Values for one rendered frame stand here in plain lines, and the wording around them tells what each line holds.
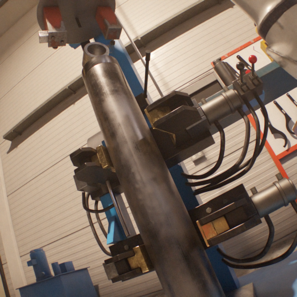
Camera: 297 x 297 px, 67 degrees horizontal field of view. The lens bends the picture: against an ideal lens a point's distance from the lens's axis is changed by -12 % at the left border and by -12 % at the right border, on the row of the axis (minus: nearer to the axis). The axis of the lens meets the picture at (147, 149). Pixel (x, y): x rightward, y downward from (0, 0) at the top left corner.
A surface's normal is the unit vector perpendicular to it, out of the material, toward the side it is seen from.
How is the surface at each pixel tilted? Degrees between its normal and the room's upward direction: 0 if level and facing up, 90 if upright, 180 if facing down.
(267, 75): 180
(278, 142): 90
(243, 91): 90
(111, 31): 180
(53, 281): 90
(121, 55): 90
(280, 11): 102
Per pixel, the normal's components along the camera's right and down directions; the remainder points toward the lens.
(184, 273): -0.11, -0.37
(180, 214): 0.57, -0.54
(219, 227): 0.30, -0.50
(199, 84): -0.38, -0.24
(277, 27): -0.80, 0.36
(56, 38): 0.37, 0.85
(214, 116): -0.04, 0.38
